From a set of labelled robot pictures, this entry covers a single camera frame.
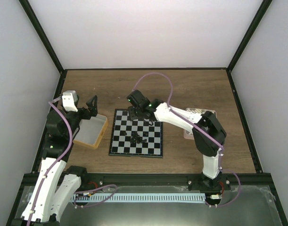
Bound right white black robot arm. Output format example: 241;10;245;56
127;97;227;190

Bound pink tin box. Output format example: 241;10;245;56
183;108;217;140

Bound yellow tin box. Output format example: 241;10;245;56
74;114;108;149

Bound black and silver chessboard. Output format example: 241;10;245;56
108;109;163;158

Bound pile of black chess pieces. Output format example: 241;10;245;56
120;130;148;145

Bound black frame post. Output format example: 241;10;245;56
228;0;273;71
18;0;64;73

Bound black frame post left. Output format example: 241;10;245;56
18;0;64;73

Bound light blue cable duct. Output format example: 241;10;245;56
76;193;206;204

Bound black frame post right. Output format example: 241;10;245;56
228;0;273;71

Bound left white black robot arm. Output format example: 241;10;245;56
10;91;98;226

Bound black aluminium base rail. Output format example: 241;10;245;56
23;173;272;189

